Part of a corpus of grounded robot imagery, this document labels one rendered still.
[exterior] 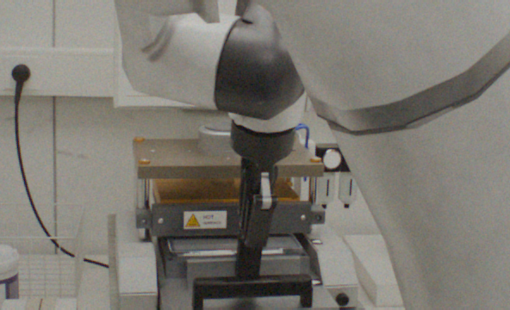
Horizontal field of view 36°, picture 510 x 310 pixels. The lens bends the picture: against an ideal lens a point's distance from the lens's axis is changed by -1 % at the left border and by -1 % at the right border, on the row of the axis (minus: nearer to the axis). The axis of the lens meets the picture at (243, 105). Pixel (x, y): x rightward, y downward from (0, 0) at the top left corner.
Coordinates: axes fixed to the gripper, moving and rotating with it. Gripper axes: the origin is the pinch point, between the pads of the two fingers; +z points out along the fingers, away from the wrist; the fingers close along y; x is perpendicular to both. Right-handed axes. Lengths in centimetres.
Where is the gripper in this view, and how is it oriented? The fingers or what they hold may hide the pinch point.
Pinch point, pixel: (249, 254)
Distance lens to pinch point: 103.3
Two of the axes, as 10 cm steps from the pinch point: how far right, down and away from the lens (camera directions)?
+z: -0.8, 8.7, 4.9
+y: 1.4, 5.0, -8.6
